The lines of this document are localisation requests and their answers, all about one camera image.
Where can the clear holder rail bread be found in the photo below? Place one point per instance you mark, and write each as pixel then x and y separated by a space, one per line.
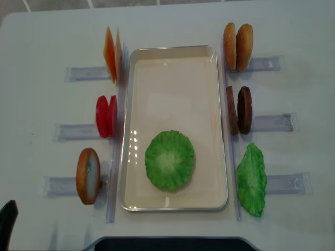
pixel 66 186

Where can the clear holder rail bun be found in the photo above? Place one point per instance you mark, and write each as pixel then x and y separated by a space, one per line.
pixel 263 64

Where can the black object lower left corner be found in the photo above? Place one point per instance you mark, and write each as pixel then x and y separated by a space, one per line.
pixel 8 216

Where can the tan bun slice outer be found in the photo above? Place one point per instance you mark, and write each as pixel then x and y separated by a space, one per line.
pixel 244 46

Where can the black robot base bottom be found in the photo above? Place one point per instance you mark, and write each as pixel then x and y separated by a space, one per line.
pixel 173 243

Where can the clear holder rail patty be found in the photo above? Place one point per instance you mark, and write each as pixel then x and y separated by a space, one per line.
pixel 286 122

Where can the clear holder rail lettuce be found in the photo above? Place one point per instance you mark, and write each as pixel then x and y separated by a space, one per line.
pixel 292 184

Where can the brown bread slice lower left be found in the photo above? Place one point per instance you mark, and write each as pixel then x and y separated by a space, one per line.
pixel 88 176

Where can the green lettuce leaf on tray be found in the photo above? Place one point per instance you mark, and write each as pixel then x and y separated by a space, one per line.
pixel 169 160

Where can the green lettuce leaf in holder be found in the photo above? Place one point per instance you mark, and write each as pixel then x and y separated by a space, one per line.
pixel 252 181

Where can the clear holder rail cheese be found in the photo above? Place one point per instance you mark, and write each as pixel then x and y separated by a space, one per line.
pixel 74 74

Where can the tan bun slice inner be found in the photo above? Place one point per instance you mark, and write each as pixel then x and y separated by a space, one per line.
pixel 229 43

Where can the clear long strip right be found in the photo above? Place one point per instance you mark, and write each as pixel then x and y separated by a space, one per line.
pixel 237 205

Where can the clear long strip left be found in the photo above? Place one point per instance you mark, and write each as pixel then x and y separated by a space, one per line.
pixel 119 138

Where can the clear long strip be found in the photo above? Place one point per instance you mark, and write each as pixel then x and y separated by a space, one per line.
pixel 237 205
pixel 119 138

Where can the clear holder rail tomato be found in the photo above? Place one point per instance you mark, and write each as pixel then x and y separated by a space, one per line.
pixel 75 132

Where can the white rectangular metal tray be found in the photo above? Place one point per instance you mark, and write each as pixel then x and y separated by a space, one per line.
pixel 174 90

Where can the tan bun slice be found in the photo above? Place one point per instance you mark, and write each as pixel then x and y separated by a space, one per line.
pixel 244 46
pixel 229 43

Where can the dark brown meat patty outer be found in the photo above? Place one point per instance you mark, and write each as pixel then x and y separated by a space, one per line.
pixel 244 110

